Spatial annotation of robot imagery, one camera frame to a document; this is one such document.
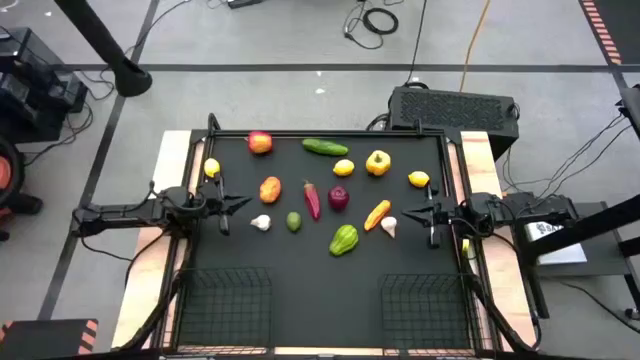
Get orange yellow long pepper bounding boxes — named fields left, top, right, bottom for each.
left=363, top=199, right=393, bottom=232

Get orange black vacuum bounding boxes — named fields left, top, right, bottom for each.
left=0, top=134, right=44, bottom=241

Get black equipment cases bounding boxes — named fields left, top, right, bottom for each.
left=0, top=27, right=90, bottom=144

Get yellow hanging cable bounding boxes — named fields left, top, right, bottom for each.
left=458, top=0, right=493, bottom=93

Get coiled black cable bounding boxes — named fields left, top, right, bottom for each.
left=342, top=0, right=401, bottom=51

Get black diagonal beam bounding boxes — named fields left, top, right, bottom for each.
left=522, top=192, right=640, bottom=261

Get black hanging cable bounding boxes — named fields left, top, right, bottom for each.
left=403, top=0, right=429, bottom=86

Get black stand pole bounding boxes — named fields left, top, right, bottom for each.
left=52, top=0, right=154, bottom=99

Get white printed box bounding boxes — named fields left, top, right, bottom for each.
left=523, top=219, right=589, bottom=266

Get dark grey side table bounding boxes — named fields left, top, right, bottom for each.
left=512, top=199, right=634, bottom=279

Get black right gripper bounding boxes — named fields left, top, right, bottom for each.
left=402, top=184, right=469, bottom=250

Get black computer case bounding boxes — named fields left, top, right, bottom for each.
left=388, top=85, right=521, bottom=160

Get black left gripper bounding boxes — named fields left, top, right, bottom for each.
left=197, top=172, right=253, bottom=237

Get green ribbed chayote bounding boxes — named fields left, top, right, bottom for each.
left=328, top=224, right=360, bottom=258

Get orange-red oval produce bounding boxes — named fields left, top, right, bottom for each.
left=258, top=175, right=283, bottom=205

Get green cucumber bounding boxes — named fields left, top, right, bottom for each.
left=301, top=138, right=350, bottom=157

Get red yellow apple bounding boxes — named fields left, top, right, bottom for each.
left=247, top=130, right=274, bottom=155

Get dark purple-red round produce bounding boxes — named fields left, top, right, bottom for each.
left=327, top=185, right=351, bottom=212

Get yellow bell pepper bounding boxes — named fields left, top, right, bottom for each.
left=365, top=149, right=392, bottom=177

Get black mat orange striped edge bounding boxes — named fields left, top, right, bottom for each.
left=578, top=0, right=640, bottom=66
left=0, top=318, right=100, bottom=360

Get black wire basket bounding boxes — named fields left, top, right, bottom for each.
left=175, top=266, right=275, bottom=350
left=378, top=272, right=475, bottom=351

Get red chili pepper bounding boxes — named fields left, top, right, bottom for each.
left=301, top=179, right=322, bottom=222

